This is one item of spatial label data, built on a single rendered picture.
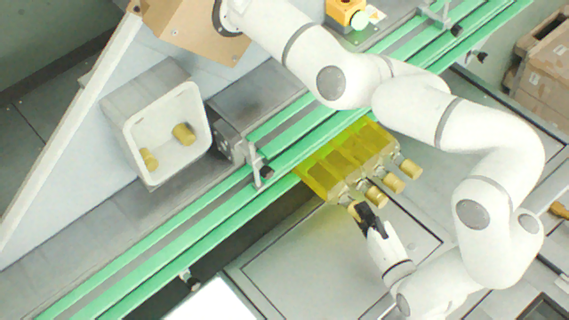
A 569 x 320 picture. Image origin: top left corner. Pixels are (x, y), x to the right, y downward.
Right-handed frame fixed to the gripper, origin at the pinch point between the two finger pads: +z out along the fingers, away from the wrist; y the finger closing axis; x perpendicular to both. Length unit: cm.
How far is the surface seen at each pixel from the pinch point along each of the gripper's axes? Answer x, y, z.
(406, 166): -15.0, 1.3, 6.4
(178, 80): 29, 33, 26
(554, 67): -268, -233, 166
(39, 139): 66, -16, 71
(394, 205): -12.4, -12.6, 5.2
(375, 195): -4.6, 1.5, 2.6
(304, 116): 3.7, 13.3, 22.1
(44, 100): 61, -16, 85
